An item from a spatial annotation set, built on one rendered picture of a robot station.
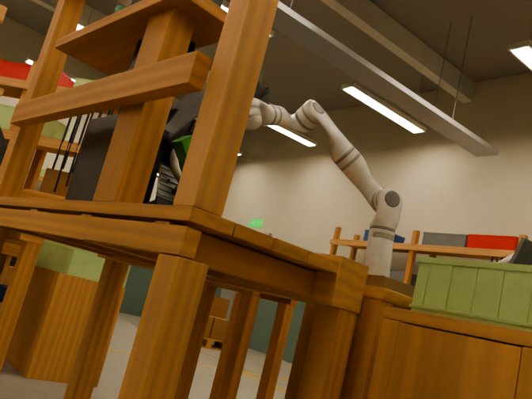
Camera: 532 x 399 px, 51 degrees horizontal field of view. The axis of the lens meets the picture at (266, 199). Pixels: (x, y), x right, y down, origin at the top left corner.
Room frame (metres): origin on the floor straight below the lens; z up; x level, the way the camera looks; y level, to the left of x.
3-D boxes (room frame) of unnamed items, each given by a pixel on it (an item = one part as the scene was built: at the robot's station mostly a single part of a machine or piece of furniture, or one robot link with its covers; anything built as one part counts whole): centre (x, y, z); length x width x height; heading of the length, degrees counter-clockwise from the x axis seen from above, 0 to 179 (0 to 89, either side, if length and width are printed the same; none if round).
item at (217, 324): (8.64, 0.56, 0.37); 1.20 x 0.80 x 0.74; 134
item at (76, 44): (1.91, 0.59, 1.52); 0.90 x 0.25 x 0.04; 41
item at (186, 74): (1.83, 0.67, 1.23); 1.30 x 0.05 x 0.09; 41
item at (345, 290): (2.26, 0.18, 0.82); 1.50 x 0.14 x 0.15; 41
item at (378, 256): (2.00, -0.44, 0.98); 0.09 x 0.09 x 0.17; 44
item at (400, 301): (2.00, -0.44, 0.83); 0.32 x 0.32 x 0.04; 42
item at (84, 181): (2.07, 0.57, 1.07); 0.30 x 0.18 x 0.34; 41
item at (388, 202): (2.00, -0.43, 1.14); 0.09 x 0.09 x 0.17; 11
